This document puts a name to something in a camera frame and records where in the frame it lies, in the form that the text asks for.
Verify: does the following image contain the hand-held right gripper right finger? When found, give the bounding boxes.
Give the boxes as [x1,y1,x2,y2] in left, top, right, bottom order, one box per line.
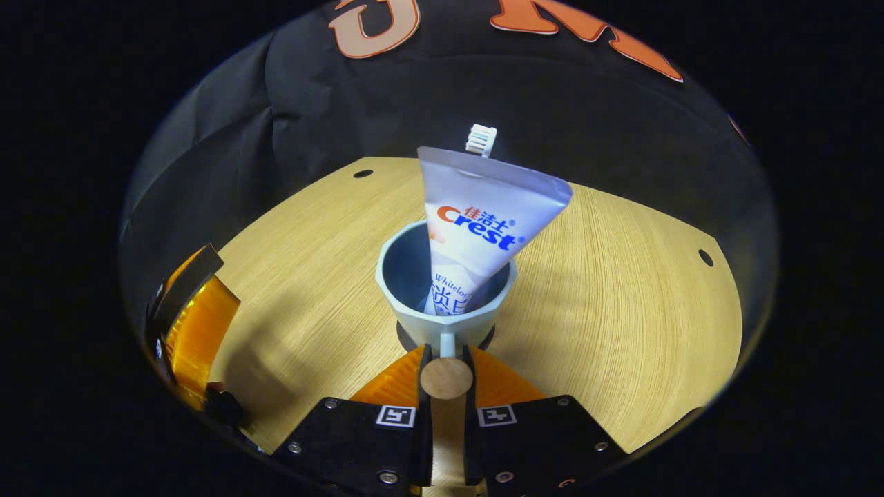
[463,343,626,497]

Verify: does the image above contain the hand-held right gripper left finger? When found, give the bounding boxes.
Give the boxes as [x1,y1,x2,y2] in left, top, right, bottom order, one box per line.
[273,343,434,497]

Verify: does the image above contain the dark brown round coaster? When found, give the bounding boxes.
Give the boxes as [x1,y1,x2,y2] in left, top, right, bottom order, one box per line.
[395,319,497,353]

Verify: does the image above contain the light blue cup wooden handle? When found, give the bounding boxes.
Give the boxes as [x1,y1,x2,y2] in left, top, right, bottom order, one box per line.
[375,220,519,401]

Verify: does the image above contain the white toothpaste tube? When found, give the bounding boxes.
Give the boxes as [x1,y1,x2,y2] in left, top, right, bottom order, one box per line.
[416,146,574,317]

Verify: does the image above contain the white toothbrush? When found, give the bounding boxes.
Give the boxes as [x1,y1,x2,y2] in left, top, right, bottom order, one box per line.
[465,124,498,158]

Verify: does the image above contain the light wooden desktop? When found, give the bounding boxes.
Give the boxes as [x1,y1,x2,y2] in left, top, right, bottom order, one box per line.
[207,157,743,497]

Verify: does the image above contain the black backdrop cloth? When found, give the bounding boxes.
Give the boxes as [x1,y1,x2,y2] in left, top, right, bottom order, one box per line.
[121,0,778,325]

